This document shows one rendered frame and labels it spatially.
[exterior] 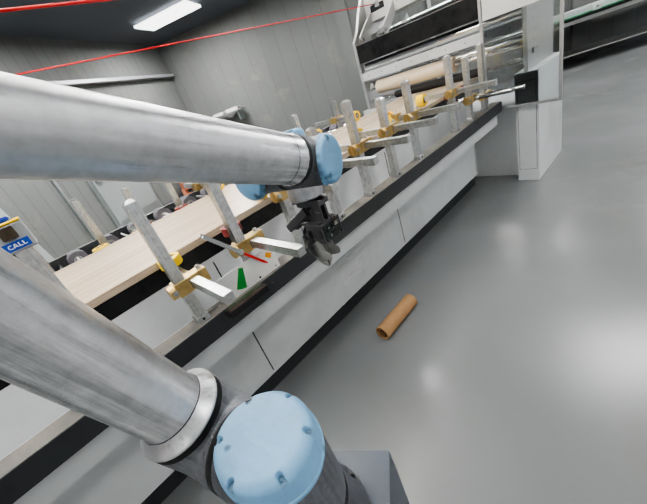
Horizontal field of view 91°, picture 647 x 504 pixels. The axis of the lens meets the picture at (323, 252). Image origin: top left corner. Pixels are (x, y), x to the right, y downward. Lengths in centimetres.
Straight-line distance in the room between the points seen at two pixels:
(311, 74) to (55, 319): 870
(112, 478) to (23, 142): 140
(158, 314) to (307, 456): 98
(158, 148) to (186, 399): 37
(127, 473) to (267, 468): 117
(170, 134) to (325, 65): 856
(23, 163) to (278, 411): 42
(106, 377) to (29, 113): 31
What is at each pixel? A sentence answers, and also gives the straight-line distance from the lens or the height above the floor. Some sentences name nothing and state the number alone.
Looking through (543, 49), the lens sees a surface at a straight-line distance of 307.
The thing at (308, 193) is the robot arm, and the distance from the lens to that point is 78.
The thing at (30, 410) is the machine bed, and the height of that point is 69.
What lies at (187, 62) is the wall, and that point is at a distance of 1010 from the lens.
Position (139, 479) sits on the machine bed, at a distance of 167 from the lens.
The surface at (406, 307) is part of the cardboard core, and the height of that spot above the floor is 6.
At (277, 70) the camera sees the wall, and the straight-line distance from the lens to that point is 918.
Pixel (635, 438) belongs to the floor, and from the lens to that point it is 155.
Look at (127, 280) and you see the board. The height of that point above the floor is 90.
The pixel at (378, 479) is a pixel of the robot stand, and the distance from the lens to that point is 75.
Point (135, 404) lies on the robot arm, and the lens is 54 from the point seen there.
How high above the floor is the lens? 126
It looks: 26 degrees down
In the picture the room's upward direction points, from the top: 20 degrees counter-clockwise
